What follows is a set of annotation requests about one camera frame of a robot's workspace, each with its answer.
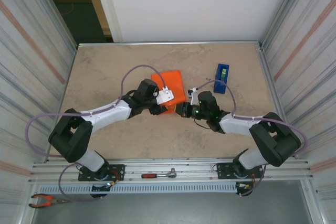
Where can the aluminium frame post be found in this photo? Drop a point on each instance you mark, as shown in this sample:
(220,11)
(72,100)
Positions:
(282,11)
(53,11)

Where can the green tape roll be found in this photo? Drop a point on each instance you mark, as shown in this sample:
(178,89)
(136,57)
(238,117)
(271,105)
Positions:
(223,74)

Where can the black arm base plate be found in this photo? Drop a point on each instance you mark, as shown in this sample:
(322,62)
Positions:
(223,169)
(118,169)

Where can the blue tape dispenser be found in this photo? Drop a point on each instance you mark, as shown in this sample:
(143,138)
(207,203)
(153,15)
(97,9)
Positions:
(220,85)

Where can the aluminium side rail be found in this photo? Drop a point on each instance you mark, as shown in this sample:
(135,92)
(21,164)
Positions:
(63,98)
(272,87)

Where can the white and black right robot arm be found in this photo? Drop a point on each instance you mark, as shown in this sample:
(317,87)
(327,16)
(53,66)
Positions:
(239,127)

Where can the aluminium table edge rail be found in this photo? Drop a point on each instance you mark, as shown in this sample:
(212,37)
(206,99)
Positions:
(170,43)

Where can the white door frame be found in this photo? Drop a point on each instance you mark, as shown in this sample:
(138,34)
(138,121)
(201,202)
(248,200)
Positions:
(105,11)

